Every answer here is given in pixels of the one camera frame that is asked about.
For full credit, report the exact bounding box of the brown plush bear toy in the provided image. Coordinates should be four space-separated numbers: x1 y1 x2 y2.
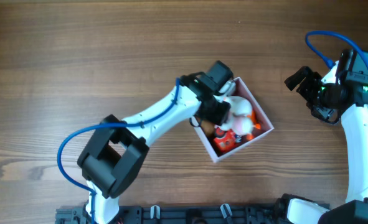
200 120 215 137

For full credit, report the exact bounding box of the pink plush pig toy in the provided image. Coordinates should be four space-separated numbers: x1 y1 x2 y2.
219 96 253 136

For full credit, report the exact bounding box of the red toy fire truck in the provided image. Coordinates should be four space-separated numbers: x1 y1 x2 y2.
213 128 242 154

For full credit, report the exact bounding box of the white plush duck toy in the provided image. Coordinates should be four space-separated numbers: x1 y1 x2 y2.
246 110 263 141

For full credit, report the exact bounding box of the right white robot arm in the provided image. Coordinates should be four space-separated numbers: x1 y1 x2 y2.
273 49 368 223

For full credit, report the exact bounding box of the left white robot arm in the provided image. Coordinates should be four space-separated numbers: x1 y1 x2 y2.
77 60 233 223

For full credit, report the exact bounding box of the white cardboard box pink interior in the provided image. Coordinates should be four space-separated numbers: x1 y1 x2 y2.
189 77 274 163

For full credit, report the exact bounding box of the left blue cable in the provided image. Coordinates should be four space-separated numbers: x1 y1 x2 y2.
57 77 181 224

